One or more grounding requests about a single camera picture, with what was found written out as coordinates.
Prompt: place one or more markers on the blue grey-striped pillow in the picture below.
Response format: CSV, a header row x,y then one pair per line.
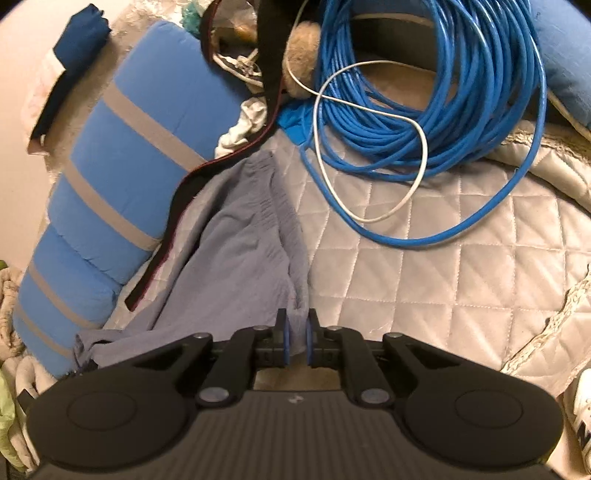
x,y
60,318
152,83

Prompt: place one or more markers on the white crumpled cloth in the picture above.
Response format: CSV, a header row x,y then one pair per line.
x,y
244,124

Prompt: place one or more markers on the grey-blue fleece pants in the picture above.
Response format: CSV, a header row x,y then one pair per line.
x,y
231,258

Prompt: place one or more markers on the striped laced sneaker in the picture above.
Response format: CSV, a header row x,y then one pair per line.
x,y
240,67

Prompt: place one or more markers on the blue piped cushion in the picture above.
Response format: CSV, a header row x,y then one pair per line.
x,y
563,60

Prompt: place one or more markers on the quilted grey bedspread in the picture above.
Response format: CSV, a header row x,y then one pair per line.
x,y
438,286

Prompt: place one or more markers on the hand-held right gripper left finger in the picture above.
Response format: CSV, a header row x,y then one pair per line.
x,y
287,339

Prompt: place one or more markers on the teal cloth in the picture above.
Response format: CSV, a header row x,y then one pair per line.
x,y
191,11

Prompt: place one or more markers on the cream lace-edged cover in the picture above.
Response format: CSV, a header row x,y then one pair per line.
x,y
563,161

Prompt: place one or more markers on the shiny lace cloth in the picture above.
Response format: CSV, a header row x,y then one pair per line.
x,y
138,14

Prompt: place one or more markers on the cream fuzzy blanket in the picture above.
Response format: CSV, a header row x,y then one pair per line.
x,y
9,300

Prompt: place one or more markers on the beige cloth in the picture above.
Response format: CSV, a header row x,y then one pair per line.
x,y
44,99

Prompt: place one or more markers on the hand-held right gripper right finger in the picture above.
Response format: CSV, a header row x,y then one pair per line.
x,y
308,341

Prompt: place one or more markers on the white sneaker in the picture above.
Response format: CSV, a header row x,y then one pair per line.
x,y
579,410

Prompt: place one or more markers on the dark blue folded cloth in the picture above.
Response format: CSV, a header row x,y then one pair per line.
x,y
83,37

